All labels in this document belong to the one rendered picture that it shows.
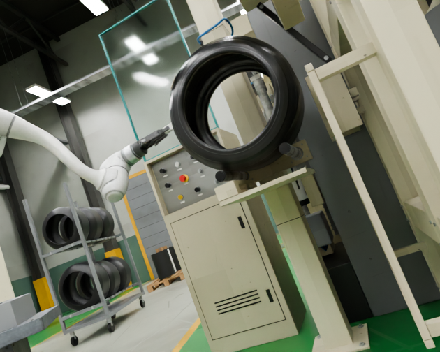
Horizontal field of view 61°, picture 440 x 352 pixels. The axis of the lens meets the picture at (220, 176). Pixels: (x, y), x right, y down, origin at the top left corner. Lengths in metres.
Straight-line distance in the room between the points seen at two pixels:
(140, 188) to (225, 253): 9.17
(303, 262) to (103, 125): 10.67
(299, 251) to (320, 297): 0.23
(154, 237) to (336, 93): 9.80
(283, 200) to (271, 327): 0.82
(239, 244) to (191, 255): 0.32
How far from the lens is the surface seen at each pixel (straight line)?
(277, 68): 1.50
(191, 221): 2.32
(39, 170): 13.11
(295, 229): 1.83
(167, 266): 7.90
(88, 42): 13.14
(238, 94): 1.91
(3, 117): 1.79
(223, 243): 2.26
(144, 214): 11.28
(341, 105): 1.75
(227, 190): 1.50
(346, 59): 0.98
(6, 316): 1.44
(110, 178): 1.68
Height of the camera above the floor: 0.71
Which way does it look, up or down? 7 degrees up
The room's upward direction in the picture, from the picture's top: 21 degrees counter-clockwise
